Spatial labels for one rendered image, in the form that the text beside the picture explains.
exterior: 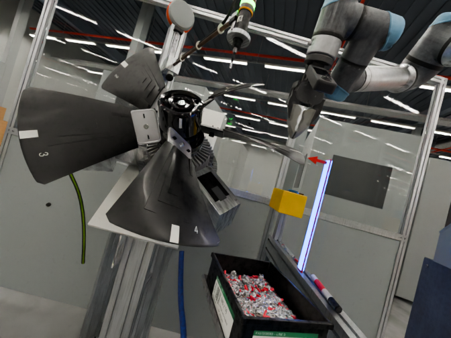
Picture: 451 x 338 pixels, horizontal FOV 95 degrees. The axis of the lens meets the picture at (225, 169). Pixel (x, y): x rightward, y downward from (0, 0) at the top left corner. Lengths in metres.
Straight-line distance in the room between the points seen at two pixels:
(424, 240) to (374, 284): 2.49
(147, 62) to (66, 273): 1.36
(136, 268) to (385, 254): 1.47
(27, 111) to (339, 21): 0.74
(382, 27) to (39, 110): 0.80
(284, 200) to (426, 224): 3.43
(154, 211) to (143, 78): 0.49
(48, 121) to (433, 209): 4.21
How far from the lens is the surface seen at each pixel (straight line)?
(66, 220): 1.64
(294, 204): 0.87
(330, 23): 0.64
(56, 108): 0.63
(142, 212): 0.38
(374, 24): 0.68
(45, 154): 0.61
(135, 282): 0.81
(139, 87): 0.76
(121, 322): 0.88
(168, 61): 1.22
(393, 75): 0.89
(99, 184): 1.50
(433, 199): 4.19
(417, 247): 4.15
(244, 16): 0.73
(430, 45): 1.02
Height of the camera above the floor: 1.07
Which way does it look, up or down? 1 degrees up
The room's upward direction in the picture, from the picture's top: 15 degrees clockwise
